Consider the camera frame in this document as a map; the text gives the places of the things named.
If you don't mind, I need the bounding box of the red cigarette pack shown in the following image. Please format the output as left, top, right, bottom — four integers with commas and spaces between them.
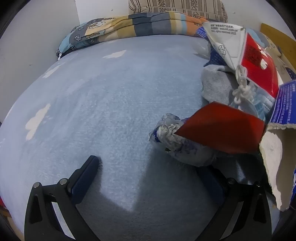
174, 101, 266, 154

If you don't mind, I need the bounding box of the blue toothpaste box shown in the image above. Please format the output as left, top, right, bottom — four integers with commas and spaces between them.
258, 79, 296, 212

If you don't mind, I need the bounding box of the clear plastic wrap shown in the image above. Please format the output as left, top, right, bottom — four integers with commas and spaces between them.
149, 113, 218, 167

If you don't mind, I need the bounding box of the blue cloud print blanket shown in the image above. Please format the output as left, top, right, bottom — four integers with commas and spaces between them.
0, 35, 278, 241

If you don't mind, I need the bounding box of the patchwork cartoon quilt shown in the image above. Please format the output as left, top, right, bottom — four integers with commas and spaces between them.
55, 11, 210, 58

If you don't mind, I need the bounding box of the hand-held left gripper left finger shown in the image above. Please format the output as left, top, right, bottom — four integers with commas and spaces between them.
24, 155, 100, 241

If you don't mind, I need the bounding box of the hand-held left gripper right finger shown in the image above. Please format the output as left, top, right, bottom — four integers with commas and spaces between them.
198, 164, 272, 241

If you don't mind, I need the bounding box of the grey sock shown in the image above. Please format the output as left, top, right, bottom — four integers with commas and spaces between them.
201, 64, 240, 105

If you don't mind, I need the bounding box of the white red paper bag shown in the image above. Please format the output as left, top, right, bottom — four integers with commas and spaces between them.
196, 21, 280, 105

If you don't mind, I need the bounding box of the wooden bed headboard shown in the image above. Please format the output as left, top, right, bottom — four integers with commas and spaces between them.
260, 23, 296, 72

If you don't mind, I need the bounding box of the striped beige pillow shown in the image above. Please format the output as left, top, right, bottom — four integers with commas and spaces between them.
128, 0, 228, 22

